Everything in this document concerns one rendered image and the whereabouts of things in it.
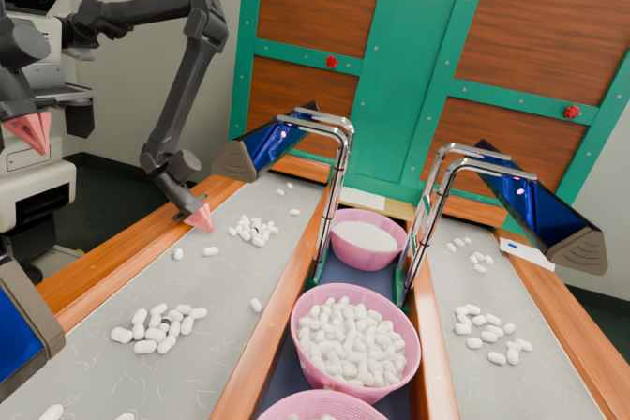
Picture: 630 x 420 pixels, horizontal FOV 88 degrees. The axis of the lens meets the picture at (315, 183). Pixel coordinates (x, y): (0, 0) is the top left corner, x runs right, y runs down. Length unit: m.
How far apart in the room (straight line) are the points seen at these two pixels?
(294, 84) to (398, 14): 0.44
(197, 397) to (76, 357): 0.21
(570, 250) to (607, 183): 2.07
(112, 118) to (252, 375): 2.69
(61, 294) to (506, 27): 1.39
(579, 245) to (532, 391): 0.36
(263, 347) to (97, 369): 0.26
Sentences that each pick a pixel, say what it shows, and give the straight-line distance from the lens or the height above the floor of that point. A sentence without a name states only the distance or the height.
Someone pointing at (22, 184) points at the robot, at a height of 0.79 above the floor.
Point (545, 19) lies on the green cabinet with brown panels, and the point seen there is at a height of 1.49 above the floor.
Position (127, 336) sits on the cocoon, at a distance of 0.70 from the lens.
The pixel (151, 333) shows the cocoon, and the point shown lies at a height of 0.76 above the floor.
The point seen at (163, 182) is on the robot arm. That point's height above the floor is 0.88.
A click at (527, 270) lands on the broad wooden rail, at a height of 0.77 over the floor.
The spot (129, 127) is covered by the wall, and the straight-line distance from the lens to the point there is 3.01.
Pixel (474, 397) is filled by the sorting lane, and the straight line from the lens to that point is 0.78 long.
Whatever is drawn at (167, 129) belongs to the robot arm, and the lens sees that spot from 0.95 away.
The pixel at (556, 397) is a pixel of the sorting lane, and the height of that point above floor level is 0.74.
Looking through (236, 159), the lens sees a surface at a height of 1.08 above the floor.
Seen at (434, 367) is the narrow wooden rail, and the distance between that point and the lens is 0.74.
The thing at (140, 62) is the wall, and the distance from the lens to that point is 2.84.
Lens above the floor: 1.27
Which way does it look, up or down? 22 degrees down
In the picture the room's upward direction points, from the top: 12 degrees clockwise
